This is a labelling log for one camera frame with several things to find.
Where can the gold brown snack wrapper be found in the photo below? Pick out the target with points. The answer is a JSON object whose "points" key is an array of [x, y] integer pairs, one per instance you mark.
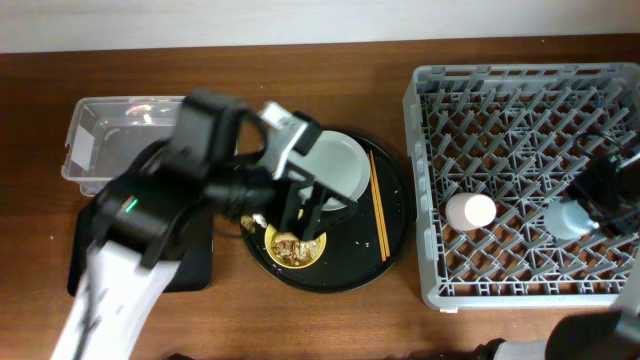
{"points": [[248, 223]]}

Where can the grey plastic dishwasher rack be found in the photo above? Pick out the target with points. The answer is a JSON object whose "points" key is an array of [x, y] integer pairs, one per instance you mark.
{"points": [[518, 134]]}

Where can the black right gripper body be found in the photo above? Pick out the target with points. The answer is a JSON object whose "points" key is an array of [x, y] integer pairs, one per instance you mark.
{"points": [[587, 187]]}

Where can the grey round plate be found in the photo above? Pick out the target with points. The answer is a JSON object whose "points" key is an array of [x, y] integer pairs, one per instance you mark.
{"points": [[337, 161]]}

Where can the yellow bowl with food scraps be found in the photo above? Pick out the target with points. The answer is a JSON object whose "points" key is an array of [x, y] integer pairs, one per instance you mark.
{"points": [[290, 252]]}

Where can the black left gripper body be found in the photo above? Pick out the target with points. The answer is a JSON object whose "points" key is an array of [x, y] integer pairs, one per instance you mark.
{"points": [[291, 187]]}

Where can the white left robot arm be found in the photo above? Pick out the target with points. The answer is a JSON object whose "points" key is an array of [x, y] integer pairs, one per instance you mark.
{"points": [[141, 225]]}

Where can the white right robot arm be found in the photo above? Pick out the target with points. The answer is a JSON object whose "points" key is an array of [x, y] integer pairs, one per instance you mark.
{"points": [[608, 335]]}

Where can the clear plastic bin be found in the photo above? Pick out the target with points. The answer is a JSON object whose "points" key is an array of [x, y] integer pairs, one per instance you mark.
{"points": [[107, 133]]}

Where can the wooden chopstick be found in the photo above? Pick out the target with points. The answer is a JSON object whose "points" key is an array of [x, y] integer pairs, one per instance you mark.
{"points": [[386, 243], [376, 203]]}

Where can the pink plastic cup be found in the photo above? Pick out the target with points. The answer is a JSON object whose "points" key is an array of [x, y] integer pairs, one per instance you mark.
{"points": [[470, 211]]}

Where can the crumpled white tissue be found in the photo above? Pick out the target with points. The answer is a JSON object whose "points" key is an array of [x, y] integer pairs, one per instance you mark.
{"points": [[259, 220]]}

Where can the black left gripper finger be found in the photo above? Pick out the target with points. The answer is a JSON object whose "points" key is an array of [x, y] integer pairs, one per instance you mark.
{"points": [[318, 194], [314, 221]]}

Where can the black rectangular tray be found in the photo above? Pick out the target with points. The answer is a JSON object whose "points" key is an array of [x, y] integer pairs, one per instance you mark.
{"points": [[194, 273]]}

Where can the round black serving tray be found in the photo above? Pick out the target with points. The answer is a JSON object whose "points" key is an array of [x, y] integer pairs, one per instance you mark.
{"points": [[351, 258]]}

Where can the light blue plastic cup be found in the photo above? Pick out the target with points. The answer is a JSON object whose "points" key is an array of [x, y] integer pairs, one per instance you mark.
{"points": [[568, 220]]}

